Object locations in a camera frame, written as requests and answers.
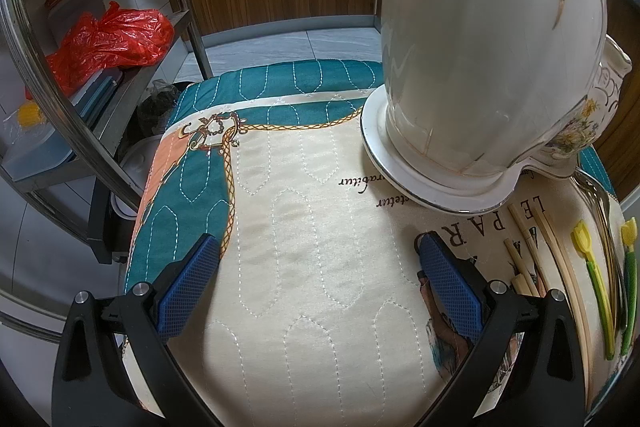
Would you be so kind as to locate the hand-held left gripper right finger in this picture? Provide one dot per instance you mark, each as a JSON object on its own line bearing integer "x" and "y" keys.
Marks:
{"x": 447, "y": 284}

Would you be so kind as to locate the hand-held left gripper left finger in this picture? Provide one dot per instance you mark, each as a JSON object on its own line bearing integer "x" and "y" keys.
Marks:
{"x": 192, "y": 287}

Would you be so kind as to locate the white ceramic floral utensil holder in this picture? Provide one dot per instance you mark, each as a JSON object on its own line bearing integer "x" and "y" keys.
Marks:
{"x": 475, "y": 57}

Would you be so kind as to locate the printed quilted table cloth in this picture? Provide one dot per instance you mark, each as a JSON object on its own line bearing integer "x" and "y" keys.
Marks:
{"x": 300, "y": 257}

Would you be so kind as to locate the black plastic bag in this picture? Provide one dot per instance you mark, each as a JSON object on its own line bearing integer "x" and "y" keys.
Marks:
{"x": 157, "y": 107}

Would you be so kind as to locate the white plastic tray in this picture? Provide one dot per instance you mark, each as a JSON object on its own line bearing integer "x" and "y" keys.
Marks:
{"x": 60, "y": 137}

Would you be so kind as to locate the metal shelf rack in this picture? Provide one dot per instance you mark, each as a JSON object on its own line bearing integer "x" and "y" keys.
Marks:
{"x": 55, "y": 107}

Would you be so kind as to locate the yellow corn cob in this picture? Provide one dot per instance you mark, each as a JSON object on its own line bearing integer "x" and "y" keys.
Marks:
{"x": 30, "y": 114}

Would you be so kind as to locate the large red plastic bag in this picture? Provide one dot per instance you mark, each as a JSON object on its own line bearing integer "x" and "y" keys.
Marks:
{"x": 110, "y": 42}

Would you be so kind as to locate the white container with red lid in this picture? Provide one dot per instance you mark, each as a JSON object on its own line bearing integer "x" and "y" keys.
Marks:
{"x": 70, "y": 7}

